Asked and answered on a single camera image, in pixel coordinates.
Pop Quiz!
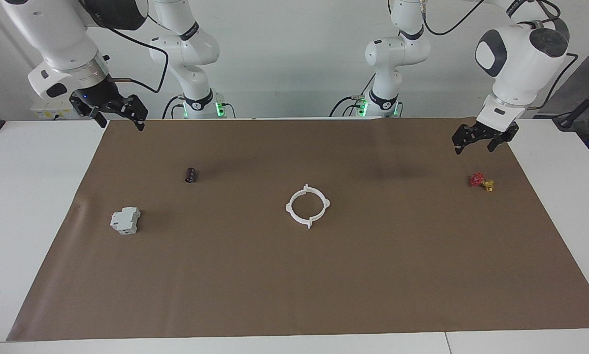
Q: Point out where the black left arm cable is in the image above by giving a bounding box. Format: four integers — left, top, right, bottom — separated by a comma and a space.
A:
420, 0, 580, 110

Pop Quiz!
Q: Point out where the brown table mat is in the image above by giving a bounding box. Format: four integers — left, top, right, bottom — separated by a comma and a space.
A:
6, 117, 589, 342

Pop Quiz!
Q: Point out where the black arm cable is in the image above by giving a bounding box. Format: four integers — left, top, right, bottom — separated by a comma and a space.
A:
420, 0, 580, 110
104, 24, 170, 94

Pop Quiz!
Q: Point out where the white wall socket box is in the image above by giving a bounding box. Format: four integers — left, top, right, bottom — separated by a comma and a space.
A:
31, 100, 78, 120

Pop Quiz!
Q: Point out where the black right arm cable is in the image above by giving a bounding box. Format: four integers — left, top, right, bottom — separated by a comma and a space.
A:
104, 24, 170, 94

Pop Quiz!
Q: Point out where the white circuit breaker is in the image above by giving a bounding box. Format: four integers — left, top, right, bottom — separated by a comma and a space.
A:
109, 206, 142, 236

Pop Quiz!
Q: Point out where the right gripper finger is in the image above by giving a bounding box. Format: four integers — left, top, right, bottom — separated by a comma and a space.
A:
122, 94, 149, 132
88, 104, 109, 130

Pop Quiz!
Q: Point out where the red-handled brass valve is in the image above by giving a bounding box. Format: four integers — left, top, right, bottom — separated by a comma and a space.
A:
468, 172, 495, 193

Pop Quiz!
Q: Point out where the white half-ring pipe clamp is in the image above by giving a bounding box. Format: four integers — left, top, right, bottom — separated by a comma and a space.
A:
285, 184, 311, 230
304, 184, 331, 230

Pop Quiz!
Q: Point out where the black stand pole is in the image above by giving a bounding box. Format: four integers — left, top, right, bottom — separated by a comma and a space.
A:
553, 76, 589, 131

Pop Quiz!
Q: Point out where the black base cable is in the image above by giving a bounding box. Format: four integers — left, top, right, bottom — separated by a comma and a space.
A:
162, 95, 183, 120
328, 95, 368, 118

